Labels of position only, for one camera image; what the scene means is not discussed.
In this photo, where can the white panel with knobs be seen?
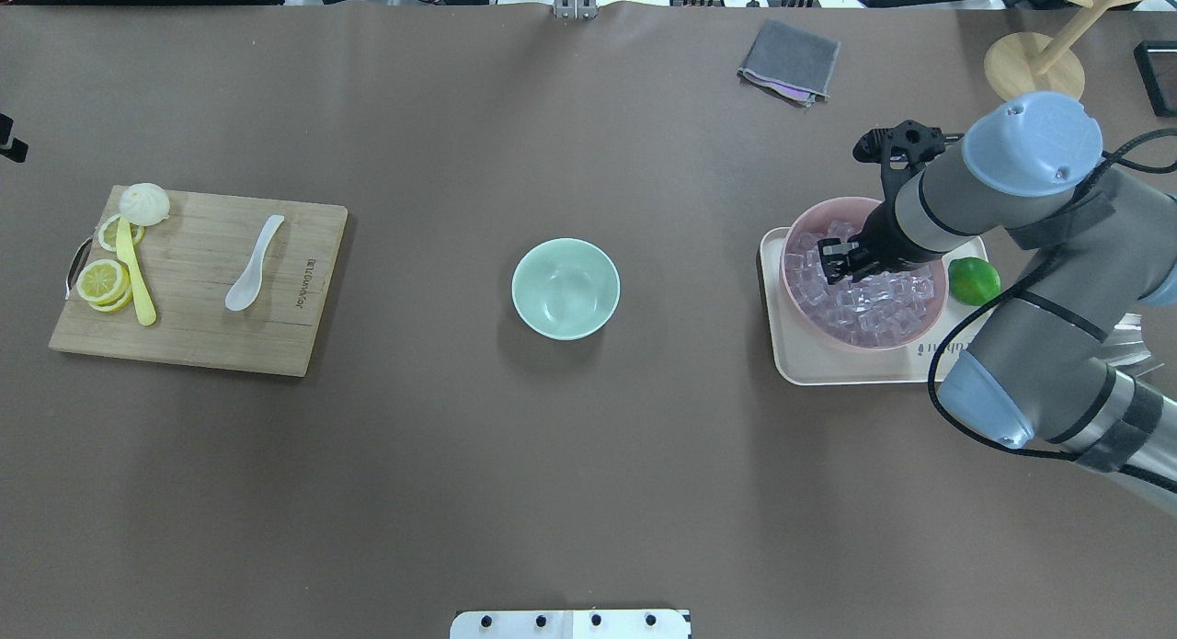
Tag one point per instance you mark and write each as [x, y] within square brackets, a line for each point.
[583, 623]

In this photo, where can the white ceramic spoon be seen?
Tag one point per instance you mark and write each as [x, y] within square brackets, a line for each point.
[243, 293]

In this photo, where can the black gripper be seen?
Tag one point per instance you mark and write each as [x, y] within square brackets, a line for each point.
[879, 235]

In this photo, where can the grey folded cloth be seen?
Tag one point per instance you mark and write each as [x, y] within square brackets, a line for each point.
[790, 62]

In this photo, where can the black framed box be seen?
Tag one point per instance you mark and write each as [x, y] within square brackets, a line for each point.
[1156, 62]

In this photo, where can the upper lemon slice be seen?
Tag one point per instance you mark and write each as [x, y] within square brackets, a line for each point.
[108, 233]

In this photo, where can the yellow plastic knife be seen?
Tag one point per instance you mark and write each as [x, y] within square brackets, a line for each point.
[125, 249]

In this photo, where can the bamboo cutting board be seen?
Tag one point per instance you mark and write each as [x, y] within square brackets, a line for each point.
[189, 263]

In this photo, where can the metal ice scoop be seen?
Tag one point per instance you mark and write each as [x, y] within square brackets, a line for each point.
[1125, 350]

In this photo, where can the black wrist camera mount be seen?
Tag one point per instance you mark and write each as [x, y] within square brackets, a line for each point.
[902, 152]

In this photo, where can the wooden stand base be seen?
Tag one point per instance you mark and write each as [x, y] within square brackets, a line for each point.
[1023, 62]

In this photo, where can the clear ice cubes pile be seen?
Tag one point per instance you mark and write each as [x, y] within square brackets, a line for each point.
[874, 308]

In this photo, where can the cream plastic tray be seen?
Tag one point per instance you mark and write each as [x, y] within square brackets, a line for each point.
[808, 357]

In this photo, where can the black clamp at left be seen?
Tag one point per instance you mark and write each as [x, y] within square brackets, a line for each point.
[11, 147]

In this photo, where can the white steamed bun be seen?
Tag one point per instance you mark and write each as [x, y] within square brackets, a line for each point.
[145, 204]

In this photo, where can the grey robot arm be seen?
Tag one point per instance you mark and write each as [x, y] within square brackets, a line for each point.
[1033, 382]

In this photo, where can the green lime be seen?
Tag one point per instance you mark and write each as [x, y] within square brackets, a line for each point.
[973, 281]

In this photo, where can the pink ice bowl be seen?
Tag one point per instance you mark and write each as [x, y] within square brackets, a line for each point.
[802, 299]

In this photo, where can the mint green bowl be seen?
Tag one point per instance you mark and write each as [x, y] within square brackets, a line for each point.
[566, 289]

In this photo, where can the lower lemon slice stack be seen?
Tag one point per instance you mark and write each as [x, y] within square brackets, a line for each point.
[105, 285]

